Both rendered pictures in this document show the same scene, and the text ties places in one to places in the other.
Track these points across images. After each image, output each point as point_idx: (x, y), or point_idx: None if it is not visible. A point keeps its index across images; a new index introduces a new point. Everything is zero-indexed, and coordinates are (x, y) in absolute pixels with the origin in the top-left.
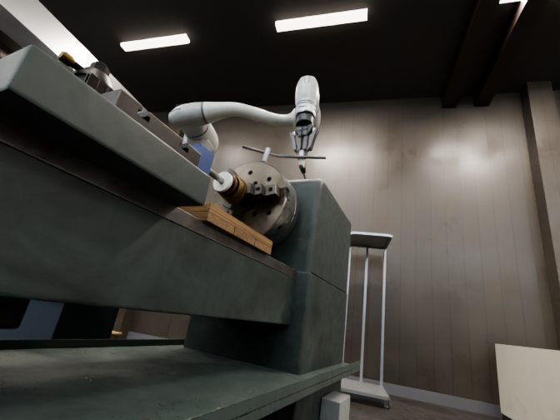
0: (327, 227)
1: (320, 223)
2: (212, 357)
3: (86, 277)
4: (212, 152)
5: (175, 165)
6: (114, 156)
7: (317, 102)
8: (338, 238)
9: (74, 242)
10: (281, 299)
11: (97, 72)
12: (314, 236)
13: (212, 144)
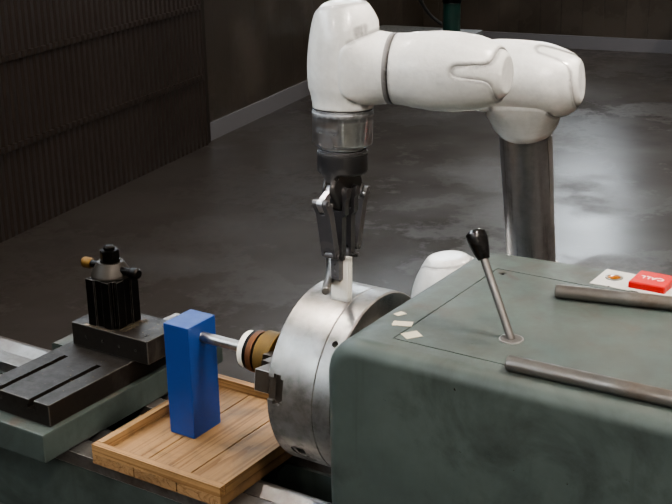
0: (401, 467)
1: (350, 461)
2: None
3: (32, 501)
4: (560, 112)
5: (10, 435)
6: None
7: (331, 99)
8: (524, 500)
9: (19, 479)
10: None
11: (94, 270)
12: (332, 489)
13: (525, 105)
